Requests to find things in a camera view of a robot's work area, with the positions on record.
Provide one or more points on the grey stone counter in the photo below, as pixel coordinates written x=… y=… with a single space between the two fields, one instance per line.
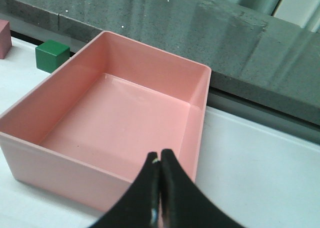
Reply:
x=252 y=55

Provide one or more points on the green cube far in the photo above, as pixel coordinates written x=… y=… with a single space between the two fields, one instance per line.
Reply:
x=50 y=55

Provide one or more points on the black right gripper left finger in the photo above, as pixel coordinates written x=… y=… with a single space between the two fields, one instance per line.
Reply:
x=139 y=205

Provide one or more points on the grey-green curtain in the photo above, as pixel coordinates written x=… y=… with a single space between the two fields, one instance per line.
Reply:
x=304 y=13

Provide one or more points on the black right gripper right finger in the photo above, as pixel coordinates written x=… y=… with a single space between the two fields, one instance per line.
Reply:
x=183 y=204

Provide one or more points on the pink plastic bin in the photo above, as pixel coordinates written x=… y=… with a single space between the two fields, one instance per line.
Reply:
x=85 y=131

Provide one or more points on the large pink cube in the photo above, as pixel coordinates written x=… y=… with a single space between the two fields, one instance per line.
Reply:
x=5 y=38

